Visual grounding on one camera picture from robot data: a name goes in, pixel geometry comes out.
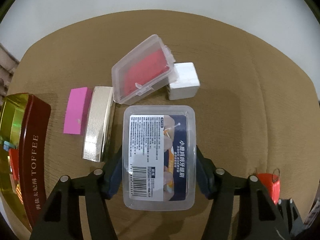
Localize gold ribbed rectangular box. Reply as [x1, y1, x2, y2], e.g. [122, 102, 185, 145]
[82, 86, 115, 162]

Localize white cube block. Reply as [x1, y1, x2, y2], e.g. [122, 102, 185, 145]
[167, 62, 200, 101]

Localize small clear case red contents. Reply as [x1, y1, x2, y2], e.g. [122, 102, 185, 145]
[112, 34, 177, 105]

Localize red rectangular block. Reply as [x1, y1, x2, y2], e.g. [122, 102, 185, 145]
[9, 148, 19, 181]

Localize clear plastic labelled box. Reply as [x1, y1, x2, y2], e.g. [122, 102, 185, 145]
[122, 105, 196, 211]

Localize red gold toffee tin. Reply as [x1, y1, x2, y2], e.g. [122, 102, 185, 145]
[1, 93, 51, 230]

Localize beige patterned curtain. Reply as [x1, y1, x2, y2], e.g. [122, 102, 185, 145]
[0, 44, 20, 101]

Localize pink rectangular block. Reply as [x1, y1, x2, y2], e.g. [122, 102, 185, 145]
[63, 87, 92, 135]

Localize yellow striped cube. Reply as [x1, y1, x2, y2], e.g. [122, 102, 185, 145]
[14, 184, 23, 204]

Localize red rounded plastic case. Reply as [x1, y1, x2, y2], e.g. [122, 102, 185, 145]
[255, 168, 280, 205]

